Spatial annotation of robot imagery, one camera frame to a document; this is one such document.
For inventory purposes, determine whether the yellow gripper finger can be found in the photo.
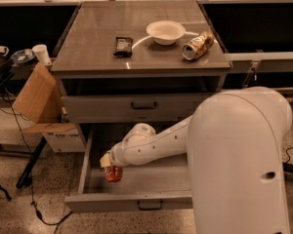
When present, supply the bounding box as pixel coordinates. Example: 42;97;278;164
100;153;111;168

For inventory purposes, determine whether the orange coke can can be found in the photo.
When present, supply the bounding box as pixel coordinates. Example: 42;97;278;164
105;166;123;182

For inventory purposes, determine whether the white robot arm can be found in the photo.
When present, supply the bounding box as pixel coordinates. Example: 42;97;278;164
100;87;293;234

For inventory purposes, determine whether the closed grey upper drawer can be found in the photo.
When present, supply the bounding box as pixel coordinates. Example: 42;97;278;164
62;93;211;123

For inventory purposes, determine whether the open grey middle drawer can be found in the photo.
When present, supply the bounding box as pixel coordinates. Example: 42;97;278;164
65;124;192;213

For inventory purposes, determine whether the grey drawer cabinet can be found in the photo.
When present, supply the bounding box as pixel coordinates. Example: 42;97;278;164
52;0;230;139

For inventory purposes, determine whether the lying gold soda can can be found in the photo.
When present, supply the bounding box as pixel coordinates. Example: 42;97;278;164
182;31;214;60

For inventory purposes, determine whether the black table leg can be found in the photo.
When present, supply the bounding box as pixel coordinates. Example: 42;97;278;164
16;137;47;189

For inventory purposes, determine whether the brown cardboard box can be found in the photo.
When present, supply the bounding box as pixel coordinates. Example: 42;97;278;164
13;63;85;152

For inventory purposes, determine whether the black snack packet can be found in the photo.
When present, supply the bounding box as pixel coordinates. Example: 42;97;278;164
113;37;133;57

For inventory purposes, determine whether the white paper cup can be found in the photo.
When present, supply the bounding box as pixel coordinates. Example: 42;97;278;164
32;44;52;66

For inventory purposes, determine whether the blue bowl with item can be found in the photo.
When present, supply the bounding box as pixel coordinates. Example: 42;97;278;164
11;49;35;65

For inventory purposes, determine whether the white paper bowl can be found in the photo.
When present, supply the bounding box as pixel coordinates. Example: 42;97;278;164
146;20;186;46

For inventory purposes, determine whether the black middle drawer handle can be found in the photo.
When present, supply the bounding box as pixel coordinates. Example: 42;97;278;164
137;200;163;212

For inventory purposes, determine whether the black drawer handle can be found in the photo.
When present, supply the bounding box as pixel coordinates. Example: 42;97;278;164
137;200;163;212
131;101;157;110

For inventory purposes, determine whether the black upper drawer handle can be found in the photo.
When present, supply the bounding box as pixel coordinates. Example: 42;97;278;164
131;101;157;110

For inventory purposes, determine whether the black floor cable left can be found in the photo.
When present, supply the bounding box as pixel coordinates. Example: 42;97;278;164
0;91;74;227

